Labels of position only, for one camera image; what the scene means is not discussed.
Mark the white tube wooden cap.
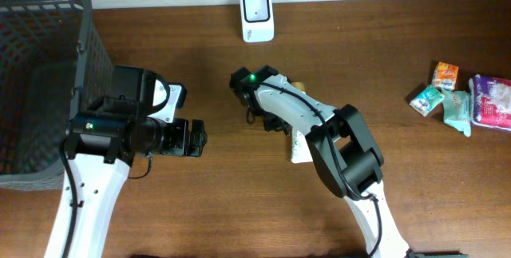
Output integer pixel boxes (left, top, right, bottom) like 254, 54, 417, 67
289, 81, 315, 165

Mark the teal tissue pack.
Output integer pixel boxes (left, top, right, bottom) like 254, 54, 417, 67
409, 85, 445, 117

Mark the orange tissue pack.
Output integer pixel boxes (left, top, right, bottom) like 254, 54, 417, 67
431, 62, 459, 91

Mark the teal snack pouch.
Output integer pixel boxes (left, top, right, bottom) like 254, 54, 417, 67
442, 89, 471, 137

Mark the pink purple pad pack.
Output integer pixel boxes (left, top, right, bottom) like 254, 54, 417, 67
469, 74, 510, 133

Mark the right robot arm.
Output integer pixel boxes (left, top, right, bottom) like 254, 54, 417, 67
229, 65, 413, 258

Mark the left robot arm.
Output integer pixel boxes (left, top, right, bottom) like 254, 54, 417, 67
45, 66, 208, 257

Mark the white barcode scanner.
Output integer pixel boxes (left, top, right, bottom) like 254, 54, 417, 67
240, 0, 275, 43

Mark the grey plastic mesh basket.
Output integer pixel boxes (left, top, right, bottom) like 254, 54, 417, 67
1, 0, 114, 191

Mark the right black cable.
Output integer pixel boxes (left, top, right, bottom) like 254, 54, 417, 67
244, 81, 384, 258

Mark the black cable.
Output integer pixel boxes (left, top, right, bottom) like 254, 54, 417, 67
57, 137, 154, 258
244, 81, 384, 258

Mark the left black cable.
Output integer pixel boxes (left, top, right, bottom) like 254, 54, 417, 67
57, 137, 154, 258

